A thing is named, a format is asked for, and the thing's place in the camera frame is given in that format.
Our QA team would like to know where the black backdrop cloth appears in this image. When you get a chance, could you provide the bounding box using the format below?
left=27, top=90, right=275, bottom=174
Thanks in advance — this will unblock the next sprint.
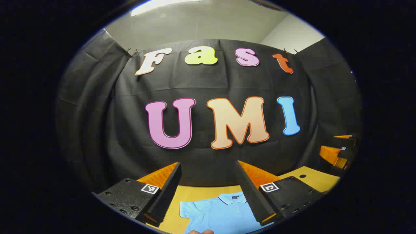
left=56, top=29, right=363, bottom=195

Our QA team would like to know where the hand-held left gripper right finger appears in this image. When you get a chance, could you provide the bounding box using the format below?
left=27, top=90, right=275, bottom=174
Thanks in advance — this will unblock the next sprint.
left=234, top=160, right=325, bottom=227

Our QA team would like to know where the light blue T-shirt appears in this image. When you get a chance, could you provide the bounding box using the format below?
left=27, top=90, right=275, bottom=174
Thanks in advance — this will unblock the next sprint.
left=179, top=192, right=274, bottom=234

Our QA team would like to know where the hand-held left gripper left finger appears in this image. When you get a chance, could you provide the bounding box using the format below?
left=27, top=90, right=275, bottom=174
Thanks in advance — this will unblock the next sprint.
left=92, top=162, right=182, bottom=228

